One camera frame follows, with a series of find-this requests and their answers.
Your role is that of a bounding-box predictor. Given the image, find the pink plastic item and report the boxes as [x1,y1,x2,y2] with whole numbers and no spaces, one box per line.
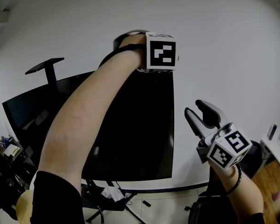
[271,181,280,202]

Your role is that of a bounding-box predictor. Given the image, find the person's right forearm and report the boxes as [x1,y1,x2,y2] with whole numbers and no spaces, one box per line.
[208,160,264,220]

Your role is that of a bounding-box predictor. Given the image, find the white crumpled cloth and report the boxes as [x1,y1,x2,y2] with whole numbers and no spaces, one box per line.
[100,187,126,202]

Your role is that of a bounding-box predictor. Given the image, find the person's black shirt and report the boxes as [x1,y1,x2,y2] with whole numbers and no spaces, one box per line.
[30,170,266,224]

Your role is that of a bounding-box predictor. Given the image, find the light wooden board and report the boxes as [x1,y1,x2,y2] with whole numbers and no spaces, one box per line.
[3,143,21,157]

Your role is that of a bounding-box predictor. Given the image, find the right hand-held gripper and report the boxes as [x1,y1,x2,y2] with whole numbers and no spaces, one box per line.
[184,99,253,170]

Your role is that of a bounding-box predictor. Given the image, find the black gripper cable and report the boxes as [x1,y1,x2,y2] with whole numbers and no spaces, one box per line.
[199,163,243,198]
[97,29,147,70]

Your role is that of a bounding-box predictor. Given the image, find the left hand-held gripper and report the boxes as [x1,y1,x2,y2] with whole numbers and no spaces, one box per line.
[137,31,179,73]

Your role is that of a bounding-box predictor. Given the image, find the white side table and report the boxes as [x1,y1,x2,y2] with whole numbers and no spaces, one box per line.
[260,132,280,172]

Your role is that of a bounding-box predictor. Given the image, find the person's left forearm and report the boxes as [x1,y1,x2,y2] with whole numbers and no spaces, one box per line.
[37,33,147,191]

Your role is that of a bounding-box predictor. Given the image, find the curved wooden desk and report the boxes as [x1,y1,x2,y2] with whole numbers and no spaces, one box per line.
[251,159,280,224]

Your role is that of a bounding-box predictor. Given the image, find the black marbled table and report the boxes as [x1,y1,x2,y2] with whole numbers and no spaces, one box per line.
[0,136,38,221]

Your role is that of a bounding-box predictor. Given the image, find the grey remote control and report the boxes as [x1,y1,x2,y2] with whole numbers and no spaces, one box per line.
[267,124,278,141]

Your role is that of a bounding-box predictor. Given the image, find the round wooden stool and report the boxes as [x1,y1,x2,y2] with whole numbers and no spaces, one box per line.
[15,190,34,224]

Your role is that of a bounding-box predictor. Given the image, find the large black screen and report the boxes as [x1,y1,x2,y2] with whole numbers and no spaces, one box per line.
[1,69,175,183]

